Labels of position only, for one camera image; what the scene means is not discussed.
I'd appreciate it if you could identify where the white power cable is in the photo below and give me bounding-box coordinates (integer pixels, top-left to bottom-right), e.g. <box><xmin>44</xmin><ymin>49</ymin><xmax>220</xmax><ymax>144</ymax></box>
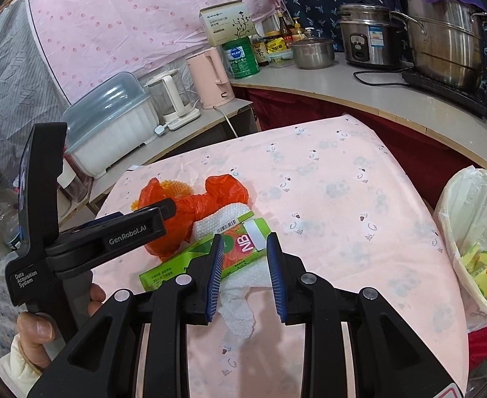
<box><xmin>214</xmin><ymin>105</ymin><xmax>239</xmax><ymax>138</ymax></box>

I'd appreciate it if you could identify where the bin with white liner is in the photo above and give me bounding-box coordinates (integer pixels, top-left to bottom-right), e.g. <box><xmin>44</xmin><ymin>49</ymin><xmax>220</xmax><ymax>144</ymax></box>
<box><xmin>433</xmin><ymin>165</ymin><xmax>487</xmax><ymax>333</ymax></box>

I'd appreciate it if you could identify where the yellow label jar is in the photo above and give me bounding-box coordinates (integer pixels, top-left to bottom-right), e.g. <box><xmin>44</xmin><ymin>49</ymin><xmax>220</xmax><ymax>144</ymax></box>
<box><xmin>264</xmin><ymin>31</ymin><xmax>288</xmax><ymax>50</ymax></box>

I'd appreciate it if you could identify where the white glass kettle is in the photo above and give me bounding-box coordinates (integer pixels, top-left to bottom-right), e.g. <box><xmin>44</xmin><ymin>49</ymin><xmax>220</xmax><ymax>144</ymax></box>
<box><xmin>145</xmin><ymin>70</ymin><xmax>203</xmax><ymax>132</ymax></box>

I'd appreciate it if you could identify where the brown sauce bottle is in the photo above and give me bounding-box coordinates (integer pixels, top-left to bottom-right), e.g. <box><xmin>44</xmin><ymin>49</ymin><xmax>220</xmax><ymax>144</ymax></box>
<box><xmin>291</xmin><ymin>17</ymin><xmax>307</xmax><ymax>43</ymax></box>
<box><xmin>277</xmin><ymin>10</ymin><xmax>294</xmax><ymax>39</ymax></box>

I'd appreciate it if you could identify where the grey patterned quilt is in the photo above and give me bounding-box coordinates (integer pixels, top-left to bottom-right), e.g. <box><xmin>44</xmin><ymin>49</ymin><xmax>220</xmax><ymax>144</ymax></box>
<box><xmin>0</xmin><ymin>3</ymin><xmax>71</xmax><ymax>260</ymax></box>

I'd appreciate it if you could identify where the black induction cooker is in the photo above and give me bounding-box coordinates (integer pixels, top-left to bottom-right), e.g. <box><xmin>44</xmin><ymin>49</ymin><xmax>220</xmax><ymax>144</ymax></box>
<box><xmin>400</xmin><ymin>68</ymin><xmax>487</xmax><ymax>119</ymax></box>

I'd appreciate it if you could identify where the large steel steamer pot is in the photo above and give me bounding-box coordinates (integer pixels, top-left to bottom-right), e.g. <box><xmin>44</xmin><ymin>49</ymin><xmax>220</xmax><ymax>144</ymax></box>
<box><xmin>390</xmin><ymin>0</ymin><xmax>487</xmax><ymax>93</ymax></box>

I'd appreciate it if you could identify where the white paper tissue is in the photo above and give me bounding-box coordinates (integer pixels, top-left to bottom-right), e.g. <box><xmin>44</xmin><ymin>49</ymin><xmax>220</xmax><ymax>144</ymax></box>
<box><xmin>191</xmin><ymin>202</ymin><xmax>270</xmax><ymax>341</ymax></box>

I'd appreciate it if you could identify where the clear food container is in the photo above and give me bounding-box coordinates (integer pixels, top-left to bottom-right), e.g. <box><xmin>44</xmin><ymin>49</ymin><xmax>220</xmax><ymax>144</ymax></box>
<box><xmin>268</xmin><ymin>47</ymin><xmax>295</xmax><ymax>68</ymax></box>

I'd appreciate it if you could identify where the pink dotted fabric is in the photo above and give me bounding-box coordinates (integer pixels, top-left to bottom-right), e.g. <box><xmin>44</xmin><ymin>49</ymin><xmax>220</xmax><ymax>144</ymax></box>
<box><xmin>23</xmin><ymin>0</ymin><xmax>284</xmax><ymax>106</ymax></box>

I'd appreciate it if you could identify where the plastic dish box with lid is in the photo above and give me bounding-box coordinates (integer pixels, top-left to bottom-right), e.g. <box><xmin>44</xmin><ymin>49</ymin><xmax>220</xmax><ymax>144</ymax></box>
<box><xmin>62</xmin><ymin>72</ymin><xmax>158</xmax><ymax>177</ymax></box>

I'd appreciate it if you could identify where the cream carton box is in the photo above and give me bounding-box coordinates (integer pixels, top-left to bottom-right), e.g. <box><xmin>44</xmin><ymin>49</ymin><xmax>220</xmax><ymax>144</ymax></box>
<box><xmin>199</xmin><ymin>0</ymin><xmax>256</xmax><ymax>47</ymax></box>

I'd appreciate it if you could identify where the clear plastic bottle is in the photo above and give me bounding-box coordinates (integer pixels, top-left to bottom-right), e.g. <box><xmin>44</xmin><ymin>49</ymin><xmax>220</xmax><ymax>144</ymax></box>
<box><xmin>0</xmin><ymin>186</ymin><xmax>22</xmax><ymax>250</ymax></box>

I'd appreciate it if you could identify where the dark sauce bottle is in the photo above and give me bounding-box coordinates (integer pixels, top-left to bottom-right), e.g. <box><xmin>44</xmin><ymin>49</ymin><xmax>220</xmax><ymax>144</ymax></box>
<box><xmin>251</xmin><ymin>35</ymin><xmax>270</xmax><ymax>67</ymax></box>

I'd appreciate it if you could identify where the green tin can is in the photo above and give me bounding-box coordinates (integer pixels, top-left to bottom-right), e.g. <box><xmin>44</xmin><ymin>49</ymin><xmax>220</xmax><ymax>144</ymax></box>
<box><xmin>221</xmin><ymin>37</ymin><xmax>261</xmax><ymax>81</ymax></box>

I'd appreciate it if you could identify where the yellow green snack bag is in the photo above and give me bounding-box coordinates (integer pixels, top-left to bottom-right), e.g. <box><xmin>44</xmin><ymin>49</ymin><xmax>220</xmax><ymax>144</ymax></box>
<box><xmin>460</xmin><ymin>241</ymin><xmax>487</xmax><ymax>296</ymax></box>

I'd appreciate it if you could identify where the person's left forearm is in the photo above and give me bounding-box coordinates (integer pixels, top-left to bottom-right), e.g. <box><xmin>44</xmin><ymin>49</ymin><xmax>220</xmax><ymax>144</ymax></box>
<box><xmin>0</xmin><ymin>335</ymin><xmax>42</xmax><ymax>398</ymax></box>

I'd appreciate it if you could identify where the curved grey counter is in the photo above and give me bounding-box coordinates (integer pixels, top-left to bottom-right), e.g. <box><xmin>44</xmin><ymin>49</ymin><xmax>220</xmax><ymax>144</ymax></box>
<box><xmin>230</xmin><ymin>51</ymin><xmax>487</xmax><ymax>175</ymax></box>

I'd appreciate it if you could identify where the person's left hand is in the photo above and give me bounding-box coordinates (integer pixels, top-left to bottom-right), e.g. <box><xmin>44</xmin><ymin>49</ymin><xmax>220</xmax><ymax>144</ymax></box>
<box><xmin>17</xmin><ymin>284</ymin><xmax>107</xmax><ymax>369</ymax></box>

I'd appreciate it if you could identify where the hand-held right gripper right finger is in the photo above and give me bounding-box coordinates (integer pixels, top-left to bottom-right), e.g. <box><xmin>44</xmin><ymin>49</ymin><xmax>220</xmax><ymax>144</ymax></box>
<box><xmin>266</xmin><ymin>231</ymin><xmax>466</xmax><ymax>398</ymax></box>

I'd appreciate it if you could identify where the black power cable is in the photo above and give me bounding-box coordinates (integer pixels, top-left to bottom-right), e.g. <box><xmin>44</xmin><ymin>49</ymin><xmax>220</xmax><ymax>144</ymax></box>
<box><xmin>353</xmin><ymin>70</ymin><xmax>407</xmax><ymax>89</ymax></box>

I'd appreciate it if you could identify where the orange plastic bag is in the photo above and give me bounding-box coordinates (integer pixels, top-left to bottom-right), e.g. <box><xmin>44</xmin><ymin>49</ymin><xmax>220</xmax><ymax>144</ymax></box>
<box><xmin>137</xmin><ymin>173</ymin><xmax>251</xmax><ymax>256</ymax></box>

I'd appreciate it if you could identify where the pink electric kettle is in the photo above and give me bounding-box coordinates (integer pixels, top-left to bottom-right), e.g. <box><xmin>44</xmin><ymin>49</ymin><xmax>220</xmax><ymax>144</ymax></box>
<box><xmin>185</xmin><ymin>46</ymin><xmax>235</xmax><ymax>109</ymax></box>

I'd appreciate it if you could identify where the small steel lidded pot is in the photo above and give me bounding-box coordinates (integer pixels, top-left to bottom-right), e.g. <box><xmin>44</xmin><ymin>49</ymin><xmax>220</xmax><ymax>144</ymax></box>
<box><xmin>289</xmin><ymin>37</ymin><xmax>336</xmax><ymax>70</ymax></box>

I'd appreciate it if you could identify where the silver rice cooker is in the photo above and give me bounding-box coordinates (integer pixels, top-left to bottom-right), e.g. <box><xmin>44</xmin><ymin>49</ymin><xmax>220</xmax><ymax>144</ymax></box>
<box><xmin>336</xmin><ymin>3</ymin><xmax>407</xmax><ymax>71</ymax></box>

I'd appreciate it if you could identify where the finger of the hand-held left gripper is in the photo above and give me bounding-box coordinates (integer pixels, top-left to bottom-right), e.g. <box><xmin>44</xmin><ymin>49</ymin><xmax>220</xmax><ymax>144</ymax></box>
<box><xmin>59</xmin><ymin>211</ymin><xmax>125</xmax><ymax>243</ymax></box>
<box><xmin>44</xmin><ymin>198</ymin><xmax>177</xmax><ymax>280</ymax></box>

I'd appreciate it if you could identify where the green NB packet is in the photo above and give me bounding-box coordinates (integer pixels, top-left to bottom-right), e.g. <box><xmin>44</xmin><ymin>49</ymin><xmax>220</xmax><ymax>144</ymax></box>
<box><xmin>139</xmin><ymin>211</ymin><xmax>272</xmax><ymax>296</ymax></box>

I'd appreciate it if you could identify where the pink printed tablecloth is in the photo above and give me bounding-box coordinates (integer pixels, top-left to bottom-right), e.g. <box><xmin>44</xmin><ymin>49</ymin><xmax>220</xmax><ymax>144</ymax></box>
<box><xmin>91</xmin><ymin>113</ymin><xmax>471</xmax><ymax>398</ymax></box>

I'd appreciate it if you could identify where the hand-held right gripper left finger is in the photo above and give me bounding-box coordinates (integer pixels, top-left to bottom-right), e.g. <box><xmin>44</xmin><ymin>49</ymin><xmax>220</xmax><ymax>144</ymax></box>
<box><xmin>26</xmin><ymin>233</ymin><xmax>228</xmax><ymax>398</ymax></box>

